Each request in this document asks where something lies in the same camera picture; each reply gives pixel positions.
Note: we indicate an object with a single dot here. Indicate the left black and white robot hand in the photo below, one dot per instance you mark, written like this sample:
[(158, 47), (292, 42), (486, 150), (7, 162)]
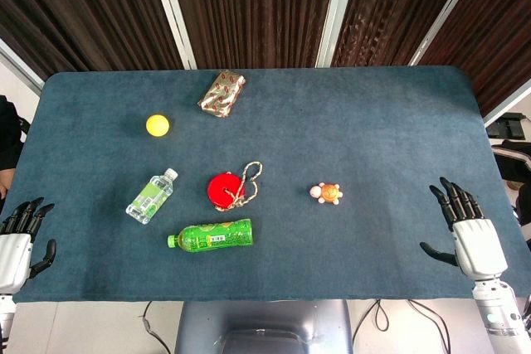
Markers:
[(12, 258)]

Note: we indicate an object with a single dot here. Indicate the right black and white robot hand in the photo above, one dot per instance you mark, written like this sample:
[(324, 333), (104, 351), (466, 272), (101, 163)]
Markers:
[(477, 246)]

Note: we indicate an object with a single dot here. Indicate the pink and orange turtle toy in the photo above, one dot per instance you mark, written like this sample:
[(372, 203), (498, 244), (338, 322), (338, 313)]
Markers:
[(328, 193)]

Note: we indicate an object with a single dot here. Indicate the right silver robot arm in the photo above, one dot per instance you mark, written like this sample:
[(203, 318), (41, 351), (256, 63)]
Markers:
[(500, 312)]

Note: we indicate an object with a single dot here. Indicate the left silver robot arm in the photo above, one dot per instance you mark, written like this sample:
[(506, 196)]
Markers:
[(6, 316)]

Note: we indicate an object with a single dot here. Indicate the person in black striped jacket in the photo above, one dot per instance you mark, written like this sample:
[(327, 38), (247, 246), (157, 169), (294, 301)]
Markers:
[(516, 163)]

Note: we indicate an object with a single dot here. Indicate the person in black clothing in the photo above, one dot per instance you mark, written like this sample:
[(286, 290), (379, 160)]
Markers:
[(9, 138)]

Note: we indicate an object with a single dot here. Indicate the black equipment box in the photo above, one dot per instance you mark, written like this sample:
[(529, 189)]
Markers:
[(508, 126)]

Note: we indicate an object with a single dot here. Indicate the clear water bottle green label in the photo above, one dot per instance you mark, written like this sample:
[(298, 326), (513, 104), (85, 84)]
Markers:
[(150, 198)]

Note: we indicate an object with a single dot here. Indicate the blue table cloth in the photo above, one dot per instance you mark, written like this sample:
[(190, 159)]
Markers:
[(332, 130)]

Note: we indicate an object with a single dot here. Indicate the yellow ball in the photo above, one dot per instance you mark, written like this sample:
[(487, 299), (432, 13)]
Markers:
[(157, 125)]

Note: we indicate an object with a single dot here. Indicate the green tea bottle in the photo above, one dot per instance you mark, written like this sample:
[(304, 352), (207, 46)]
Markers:
[(215, 236)]

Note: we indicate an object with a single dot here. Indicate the dark brown curtain panel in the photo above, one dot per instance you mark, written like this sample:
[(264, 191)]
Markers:
[(386, 10), (83, 10), (498, 30), (253, 10)]

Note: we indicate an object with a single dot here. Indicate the red round disc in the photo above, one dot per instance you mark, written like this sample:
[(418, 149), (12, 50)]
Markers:
[(222, 188)]

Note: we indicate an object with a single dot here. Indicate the grey robot torso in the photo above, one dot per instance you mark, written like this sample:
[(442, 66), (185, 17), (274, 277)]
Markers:
[(265, 325)]

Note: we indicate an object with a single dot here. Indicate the gold red-patterned wrapped package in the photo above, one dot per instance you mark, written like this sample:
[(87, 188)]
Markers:
[(222, 93)]

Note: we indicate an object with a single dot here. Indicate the white frame post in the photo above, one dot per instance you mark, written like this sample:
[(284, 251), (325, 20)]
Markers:
[(172, 14), (334, 14), (508, 103), (448, 10), (20, 66)]

